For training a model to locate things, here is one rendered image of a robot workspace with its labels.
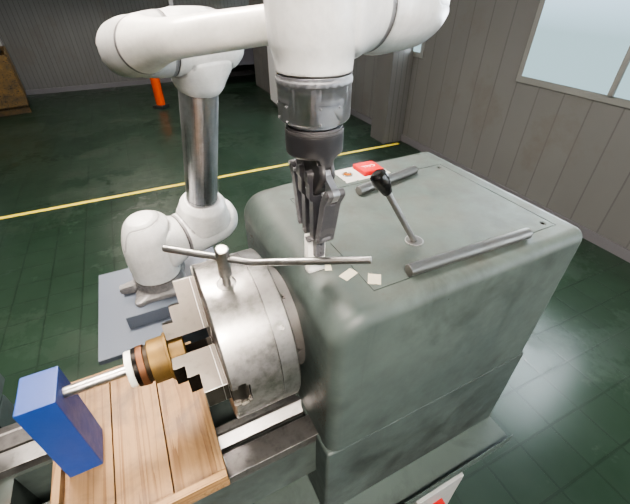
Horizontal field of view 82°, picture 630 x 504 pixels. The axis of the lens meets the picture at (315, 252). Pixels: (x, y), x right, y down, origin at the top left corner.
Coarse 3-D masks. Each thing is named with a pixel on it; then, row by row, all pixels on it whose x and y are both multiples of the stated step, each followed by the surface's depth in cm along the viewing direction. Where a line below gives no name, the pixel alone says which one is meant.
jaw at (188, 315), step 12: (192, 276) 70; (180, 288) 69; (192, 288) 70; (180, 300) 69; (192, 300) 70; (180, 312) 69; (192, 312) 70; (204, 312) 71; (168, 324) 68; (180, 324) 69; (192, 324) 70; (204, 324) 71; (168, 336) 68
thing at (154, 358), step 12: (180, 336) 70; (132, 348) 67; (144, 348) 67; (156, 348) 66; (168, 348) 68; (180, 348) 68; (132, 360) 65; (144, 360) 65; (156, 360) 65; (168, 360) 66; (144, 372) 65; (156, 372) 65; (168, 372) 66; (144, 384) 66
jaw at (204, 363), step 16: (192, 352) 68; (208, 352) 68; (176, 368) 65; (192, 368) 64; (208, 368) 64; (192, 384) 64; (208, 384) 61; (224, 384) 61; (208, 400) 61; (224, 400) 63; (240, 400) 63
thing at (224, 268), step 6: (222, 246) 58; (216, 252) 57; (222, 252) 57; (228, 252) 58; (216, 258) 58; (222, 258) 57; (222, 264) 58; (228, 264) 59; (222, 270) 59; (228, 270) 60; (222, 276) 60; (228, 276) 61; (222, 282) 63; (228, 282) 62
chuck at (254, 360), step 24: (216, 264) 68; (216, 288) 62; (240, 288) 63; (216, 312) 60; (240, 312) 61; (264, 312) 62; (216, 336) 58; (240, 336) 60; (264, 336) 61; (240, 360) 59; (264, 360) 61; (240, 384) 60; (264, 384) 62; (240, 408) 63
